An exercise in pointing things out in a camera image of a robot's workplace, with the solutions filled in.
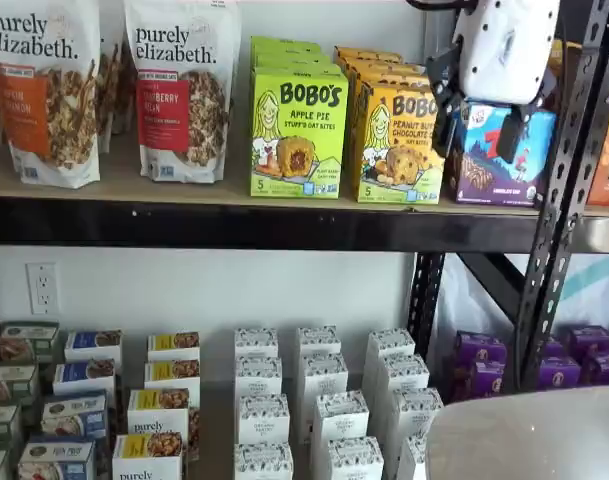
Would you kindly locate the white patterned pantry box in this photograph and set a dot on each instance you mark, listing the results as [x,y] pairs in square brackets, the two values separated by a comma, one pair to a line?
[259,377]
[416,415]
[264,462]
[325,377]
[256,342]
[411,457]
[319,342]
[404,377]
[356,460]
[264,420]
[340,420]
[391,345]

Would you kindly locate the black shelf rail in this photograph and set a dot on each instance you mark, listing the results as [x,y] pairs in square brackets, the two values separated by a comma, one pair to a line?
[234,225]

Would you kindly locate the red label granola bag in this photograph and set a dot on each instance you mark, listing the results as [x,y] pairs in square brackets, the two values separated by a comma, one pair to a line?
[184,100]

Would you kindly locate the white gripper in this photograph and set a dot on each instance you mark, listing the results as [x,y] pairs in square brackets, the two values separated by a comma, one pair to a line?
[504,50]

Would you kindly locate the blue purple Zbar box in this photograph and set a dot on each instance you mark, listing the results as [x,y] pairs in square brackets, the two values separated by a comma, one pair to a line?
[484,170]

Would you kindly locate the green Bobo's apple pie box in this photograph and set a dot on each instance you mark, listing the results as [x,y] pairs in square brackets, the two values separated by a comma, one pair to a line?
[299,140]
[284,50]
[279,41]

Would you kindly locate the white wall outlet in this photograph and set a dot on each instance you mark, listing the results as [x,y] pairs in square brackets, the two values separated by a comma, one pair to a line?
[42,290]

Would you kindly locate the purple snack box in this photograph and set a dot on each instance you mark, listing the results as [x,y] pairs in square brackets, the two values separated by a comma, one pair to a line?
[479,347]
[551,346]
[606,367]
[489,377]
[559,372]
[591,337]

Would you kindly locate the small yellow Bobo's box behind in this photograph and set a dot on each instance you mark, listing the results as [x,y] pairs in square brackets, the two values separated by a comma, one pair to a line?
[289,61]

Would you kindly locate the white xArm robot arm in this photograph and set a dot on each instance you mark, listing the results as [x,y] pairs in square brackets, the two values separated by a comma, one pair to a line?
[534,445]

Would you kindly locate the black metal shelf rack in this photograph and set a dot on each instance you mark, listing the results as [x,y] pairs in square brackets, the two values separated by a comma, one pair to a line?
[604,235]

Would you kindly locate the orange Bobo's peanut butter box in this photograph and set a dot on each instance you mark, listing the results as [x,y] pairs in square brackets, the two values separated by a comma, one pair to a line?
[384,74]
[399,170]
[374,63]
[364,52]

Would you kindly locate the blue white oatmeal box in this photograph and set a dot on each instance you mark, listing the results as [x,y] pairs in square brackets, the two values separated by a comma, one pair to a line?
[94,345]
[56,460]
[84,377]
[74,415]

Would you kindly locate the white yellow granola box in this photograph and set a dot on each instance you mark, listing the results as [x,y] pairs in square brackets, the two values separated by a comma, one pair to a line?
[159,415]
[149,457]
[171,375]
[174,345]

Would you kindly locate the orange label granola bag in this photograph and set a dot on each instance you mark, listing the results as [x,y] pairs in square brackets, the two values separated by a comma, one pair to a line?
[44,100]

